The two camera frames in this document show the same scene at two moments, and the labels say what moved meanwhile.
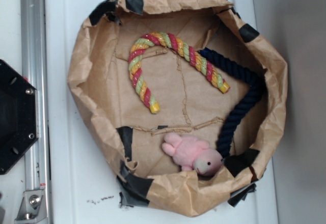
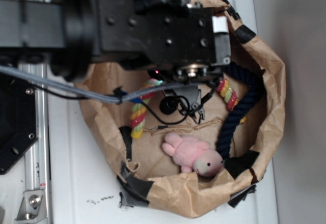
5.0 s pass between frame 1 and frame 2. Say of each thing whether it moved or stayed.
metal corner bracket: stayed
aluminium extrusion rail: stayed
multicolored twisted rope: moved
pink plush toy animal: stayed
